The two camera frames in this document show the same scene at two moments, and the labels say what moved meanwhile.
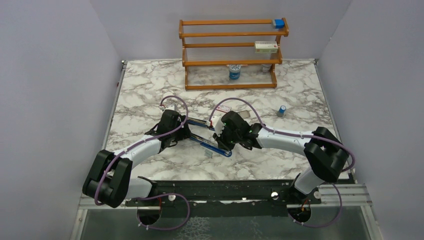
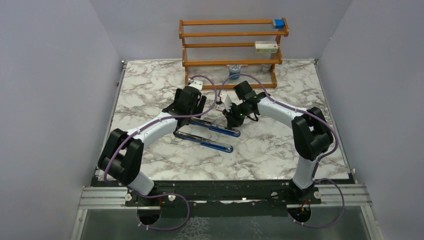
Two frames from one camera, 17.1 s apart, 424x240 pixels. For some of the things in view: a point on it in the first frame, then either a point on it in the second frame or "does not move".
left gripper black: (184, 132) → (199, 104)
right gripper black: (221, 143) → (232, 121)
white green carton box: (266, 47) does not move
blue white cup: (234, 71) does not move
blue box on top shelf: (279, 23) does not move
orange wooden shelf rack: (231, 54) does not move
